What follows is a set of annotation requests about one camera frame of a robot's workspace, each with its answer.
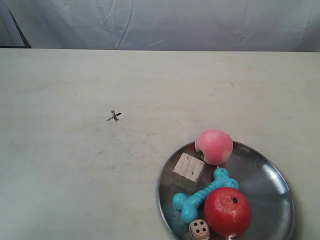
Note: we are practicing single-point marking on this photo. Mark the large round metal plate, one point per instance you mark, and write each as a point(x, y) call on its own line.
point(270, 197)

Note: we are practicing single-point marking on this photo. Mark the wooden cube block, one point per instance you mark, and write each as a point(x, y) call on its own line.
point(187, 172)

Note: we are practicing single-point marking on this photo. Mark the pink toy peach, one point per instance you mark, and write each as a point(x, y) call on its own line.
point(214, 146)

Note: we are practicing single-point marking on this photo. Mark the teal rubber bone toy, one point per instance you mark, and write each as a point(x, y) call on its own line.
point(189, 205)

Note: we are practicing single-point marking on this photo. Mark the red toy apple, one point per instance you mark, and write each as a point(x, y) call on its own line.
point(227, 212)

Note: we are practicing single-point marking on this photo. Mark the small wooden die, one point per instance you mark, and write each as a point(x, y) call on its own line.
point(199, 230)

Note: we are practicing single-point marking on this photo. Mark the white backdrop cloth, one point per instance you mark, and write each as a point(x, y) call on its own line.
point(162, 25)

